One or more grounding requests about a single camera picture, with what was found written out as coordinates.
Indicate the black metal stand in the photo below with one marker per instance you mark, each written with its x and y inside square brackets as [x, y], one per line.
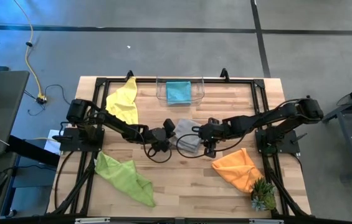
[331, 115]

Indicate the small potted succulent plant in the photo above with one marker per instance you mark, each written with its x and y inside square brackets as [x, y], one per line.
[261, 196]

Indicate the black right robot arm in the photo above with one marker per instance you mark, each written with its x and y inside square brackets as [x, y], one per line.
[272, 115]

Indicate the yellow microfiber towel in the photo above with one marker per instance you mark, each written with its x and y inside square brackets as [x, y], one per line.
[122, 102]

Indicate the silver metal bracket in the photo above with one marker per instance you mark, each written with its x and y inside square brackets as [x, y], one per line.
[91, 221]
[266, 221]

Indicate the white paper sheet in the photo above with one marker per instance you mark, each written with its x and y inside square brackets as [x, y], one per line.
[51, 148]

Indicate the grey microfiber towel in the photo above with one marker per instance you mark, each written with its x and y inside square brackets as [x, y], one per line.
[186, 137]

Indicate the clear plastic bin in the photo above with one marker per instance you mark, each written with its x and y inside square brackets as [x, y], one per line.
[160, 93]

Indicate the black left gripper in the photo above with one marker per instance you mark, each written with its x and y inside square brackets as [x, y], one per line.
[158, 140]

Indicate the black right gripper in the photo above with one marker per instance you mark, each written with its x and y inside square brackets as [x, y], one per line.
[210, 133]

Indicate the black clamp lever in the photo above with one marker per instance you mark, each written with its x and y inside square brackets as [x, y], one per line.
[60, 137]
[300, 137]

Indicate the black angled beam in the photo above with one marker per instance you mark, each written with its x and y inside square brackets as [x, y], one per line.
[35, 152]

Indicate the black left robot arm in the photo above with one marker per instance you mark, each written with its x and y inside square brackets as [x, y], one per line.
[116, 123]

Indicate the lime green microfiber towel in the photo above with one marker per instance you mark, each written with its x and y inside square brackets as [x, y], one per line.
[122, 177]

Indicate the black aluminium table frame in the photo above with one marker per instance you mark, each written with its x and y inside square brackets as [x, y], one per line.
[238, 81]

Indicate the orange microfiber towel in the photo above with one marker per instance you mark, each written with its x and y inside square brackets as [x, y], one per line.
[238, 169]

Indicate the grey desk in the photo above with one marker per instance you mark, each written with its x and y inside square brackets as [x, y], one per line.
[4, 109]

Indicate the teal microfiber towel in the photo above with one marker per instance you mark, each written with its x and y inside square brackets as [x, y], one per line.
[178, 92]

